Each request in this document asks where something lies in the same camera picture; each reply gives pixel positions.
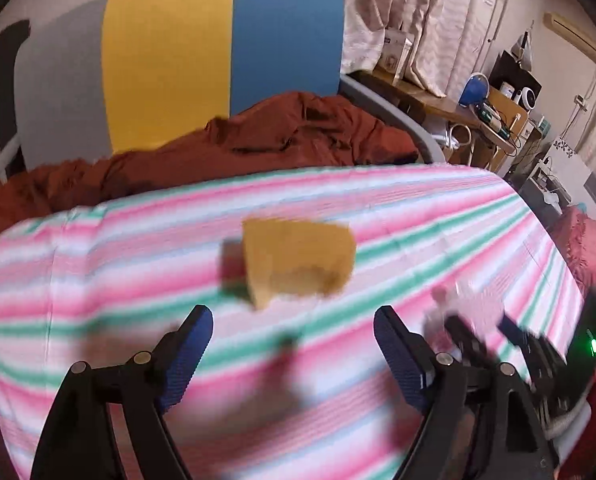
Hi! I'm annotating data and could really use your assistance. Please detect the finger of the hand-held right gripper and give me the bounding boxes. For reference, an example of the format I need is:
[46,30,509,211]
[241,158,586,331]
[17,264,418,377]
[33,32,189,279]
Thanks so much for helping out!
[443,313,492,376]
[497,312,547,366]

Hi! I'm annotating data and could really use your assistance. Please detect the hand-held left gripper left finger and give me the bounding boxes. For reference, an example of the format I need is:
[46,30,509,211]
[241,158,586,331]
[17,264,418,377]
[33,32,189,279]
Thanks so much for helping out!
[30,305,215,480]

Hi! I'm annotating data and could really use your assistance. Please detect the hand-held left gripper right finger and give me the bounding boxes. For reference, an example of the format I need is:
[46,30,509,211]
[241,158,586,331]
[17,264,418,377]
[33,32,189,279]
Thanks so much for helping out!
[373,305,562,480]

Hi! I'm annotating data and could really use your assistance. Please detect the notched yellow sponge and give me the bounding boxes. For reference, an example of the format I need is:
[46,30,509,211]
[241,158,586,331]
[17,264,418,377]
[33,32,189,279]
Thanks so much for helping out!
[242,217,358,311]

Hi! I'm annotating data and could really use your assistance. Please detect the pink red blanket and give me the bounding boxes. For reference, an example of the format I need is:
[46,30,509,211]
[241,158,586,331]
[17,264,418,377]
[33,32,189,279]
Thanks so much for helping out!
[550,205,596,302]

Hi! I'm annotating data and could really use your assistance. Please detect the pink green striped tablecloth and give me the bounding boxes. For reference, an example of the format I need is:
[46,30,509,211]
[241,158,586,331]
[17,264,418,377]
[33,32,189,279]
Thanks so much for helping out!
[0,162,587,480]

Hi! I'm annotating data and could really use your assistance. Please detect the white floral storage box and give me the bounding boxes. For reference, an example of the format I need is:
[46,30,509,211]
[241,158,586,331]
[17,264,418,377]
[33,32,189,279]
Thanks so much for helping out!
[548,135,596,196]

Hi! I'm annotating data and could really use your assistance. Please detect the brown cardboard box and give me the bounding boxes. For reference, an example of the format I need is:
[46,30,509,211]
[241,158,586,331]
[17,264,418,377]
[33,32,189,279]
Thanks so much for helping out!
[488,87,529,131]

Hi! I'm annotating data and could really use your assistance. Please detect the rust brown cloth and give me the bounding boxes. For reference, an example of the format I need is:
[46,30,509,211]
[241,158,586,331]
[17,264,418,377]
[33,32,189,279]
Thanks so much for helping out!
[0,92,422,239]

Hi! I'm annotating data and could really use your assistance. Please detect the grey metal armrest tube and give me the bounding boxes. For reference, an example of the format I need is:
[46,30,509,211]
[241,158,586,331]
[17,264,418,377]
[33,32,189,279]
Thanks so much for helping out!
[340,74,447,164]

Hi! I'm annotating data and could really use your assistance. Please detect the wooden side desk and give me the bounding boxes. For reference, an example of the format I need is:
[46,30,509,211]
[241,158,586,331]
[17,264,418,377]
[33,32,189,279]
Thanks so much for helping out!
[350,70,517,162]

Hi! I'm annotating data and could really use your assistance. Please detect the black shelf box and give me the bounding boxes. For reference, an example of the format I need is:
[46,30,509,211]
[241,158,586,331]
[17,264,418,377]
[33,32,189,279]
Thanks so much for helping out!
[488,50,543,107]

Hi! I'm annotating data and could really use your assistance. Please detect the grey yellow blue chair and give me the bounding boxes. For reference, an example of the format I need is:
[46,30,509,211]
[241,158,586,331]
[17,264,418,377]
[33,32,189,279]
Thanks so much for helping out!
[13,0,347,172]

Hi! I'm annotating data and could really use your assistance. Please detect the small white carton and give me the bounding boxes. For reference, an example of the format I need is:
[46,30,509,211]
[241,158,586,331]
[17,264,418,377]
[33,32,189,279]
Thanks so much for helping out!
[380,27,415,79]

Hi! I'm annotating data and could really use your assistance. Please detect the metal hanger pole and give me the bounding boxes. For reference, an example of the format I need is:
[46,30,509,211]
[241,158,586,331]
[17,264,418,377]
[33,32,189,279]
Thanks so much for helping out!
[485,0,542,47]

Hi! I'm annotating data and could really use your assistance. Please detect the starfish print curtain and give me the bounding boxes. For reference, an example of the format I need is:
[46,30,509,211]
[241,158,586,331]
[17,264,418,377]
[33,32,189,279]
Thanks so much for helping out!
[158,0,507,99]

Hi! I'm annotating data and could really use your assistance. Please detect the white cable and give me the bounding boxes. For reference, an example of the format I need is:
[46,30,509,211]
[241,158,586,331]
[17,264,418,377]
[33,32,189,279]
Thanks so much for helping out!
[438,122,474,151]

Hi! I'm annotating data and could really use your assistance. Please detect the green handled tool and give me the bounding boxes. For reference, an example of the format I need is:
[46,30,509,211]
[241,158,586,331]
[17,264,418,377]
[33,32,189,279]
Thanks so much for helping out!
[478,102,509,136]

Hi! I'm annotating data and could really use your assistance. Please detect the wall air conditioner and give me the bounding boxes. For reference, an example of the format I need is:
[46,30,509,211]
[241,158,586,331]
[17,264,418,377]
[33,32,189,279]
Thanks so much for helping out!
[543,12,596,61]

